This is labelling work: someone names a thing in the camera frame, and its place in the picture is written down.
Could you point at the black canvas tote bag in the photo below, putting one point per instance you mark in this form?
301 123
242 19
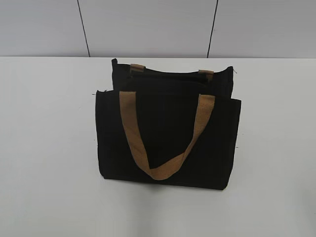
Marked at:
167 128

